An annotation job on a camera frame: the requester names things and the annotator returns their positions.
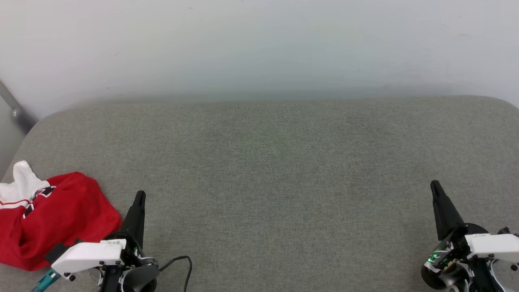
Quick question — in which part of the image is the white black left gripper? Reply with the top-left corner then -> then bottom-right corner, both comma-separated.
51,190 -> 159,292

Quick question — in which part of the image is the red white sleeved shirt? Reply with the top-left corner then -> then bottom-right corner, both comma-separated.
0,160 -> 123,271

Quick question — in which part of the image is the grey metal wall pole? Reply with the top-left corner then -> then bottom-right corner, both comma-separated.
0,80 -> 38,134

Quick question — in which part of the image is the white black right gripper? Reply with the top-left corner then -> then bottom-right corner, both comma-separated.
430,180 -> 519,292

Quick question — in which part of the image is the thin black cable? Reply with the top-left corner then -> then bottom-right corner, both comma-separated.
158,255 -> 193,292

